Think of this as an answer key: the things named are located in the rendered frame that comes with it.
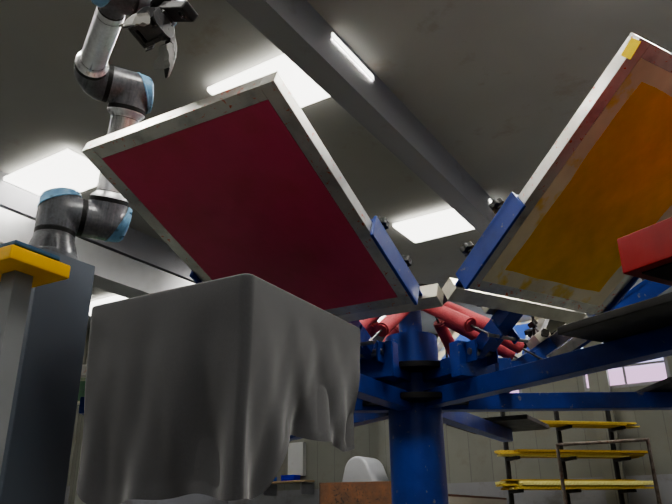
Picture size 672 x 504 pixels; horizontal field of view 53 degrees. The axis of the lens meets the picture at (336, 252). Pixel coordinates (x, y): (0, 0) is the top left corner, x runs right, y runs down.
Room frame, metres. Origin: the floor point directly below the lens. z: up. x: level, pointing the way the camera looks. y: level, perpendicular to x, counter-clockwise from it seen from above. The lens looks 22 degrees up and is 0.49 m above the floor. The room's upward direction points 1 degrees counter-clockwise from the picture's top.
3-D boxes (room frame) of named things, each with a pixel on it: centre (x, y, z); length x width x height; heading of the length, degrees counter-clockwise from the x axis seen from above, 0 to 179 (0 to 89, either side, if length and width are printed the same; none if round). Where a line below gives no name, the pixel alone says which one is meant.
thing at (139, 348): (1.36, 0.36, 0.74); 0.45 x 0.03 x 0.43; 61
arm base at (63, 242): (1.83, 0.84, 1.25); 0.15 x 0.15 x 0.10
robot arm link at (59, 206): (1.83, 0.83, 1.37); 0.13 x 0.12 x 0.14; 120
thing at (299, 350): (1.47, 0.07, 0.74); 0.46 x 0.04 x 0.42; 151
